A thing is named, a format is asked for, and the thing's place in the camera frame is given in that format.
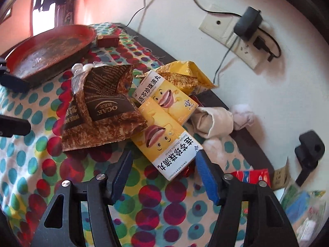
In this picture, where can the small cardboard box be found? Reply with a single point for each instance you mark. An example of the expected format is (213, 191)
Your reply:
(280, 178)

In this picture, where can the small red box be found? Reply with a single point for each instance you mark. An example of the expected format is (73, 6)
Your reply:
(106, 40)

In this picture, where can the white sock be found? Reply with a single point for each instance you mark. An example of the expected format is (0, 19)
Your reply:
(210, 123)

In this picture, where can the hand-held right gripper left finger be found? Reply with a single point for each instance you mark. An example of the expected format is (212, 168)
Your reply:
(120, 177)

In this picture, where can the black power adapter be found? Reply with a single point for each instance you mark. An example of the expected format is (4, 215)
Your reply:
(248, 23)

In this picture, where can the black plastic bracket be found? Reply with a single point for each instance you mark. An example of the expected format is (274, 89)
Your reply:
(308, 146)

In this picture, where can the yellow medicine box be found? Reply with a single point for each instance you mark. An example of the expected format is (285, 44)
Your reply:
(164, 95)
(167, 146)

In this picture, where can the brown snack packet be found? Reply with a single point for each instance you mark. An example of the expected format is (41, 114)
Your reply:
(108, 108)

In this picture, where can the yellow snack packet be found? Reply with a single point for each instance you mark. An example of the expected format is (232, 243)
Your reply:
(185, 74)

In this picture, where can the white wall power socket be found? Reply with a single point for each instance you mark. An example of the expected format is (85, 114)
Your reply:
(246, 51)

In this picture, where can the black plug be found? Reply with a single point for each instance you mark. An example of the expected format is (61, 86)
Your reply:
(262, 45)

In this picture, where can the white wall plate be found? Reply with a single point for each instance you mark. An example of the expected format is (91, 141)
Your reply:
(218, 23)

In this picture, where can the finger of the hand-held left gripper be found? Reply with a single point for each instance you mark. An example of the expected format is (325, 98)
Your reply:
(14, 82)
(15, 126)

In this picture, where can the polka dot cloth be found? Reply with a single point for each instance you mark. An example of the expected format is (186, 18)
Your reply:
(77, 175)

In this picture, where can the bright window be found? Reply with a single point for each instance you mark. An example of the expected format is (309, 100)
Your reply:
(42, 18)

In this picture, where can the red packet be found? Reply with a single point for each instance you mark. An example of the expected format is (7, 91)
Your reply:
(252, 176)

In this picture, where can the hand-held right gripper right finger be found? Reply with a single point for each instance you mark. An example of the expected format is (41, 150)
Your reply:
(207, 178)

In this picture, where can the red round tray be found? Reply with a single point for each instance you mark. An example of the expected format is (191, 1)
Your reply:
(51, 49)

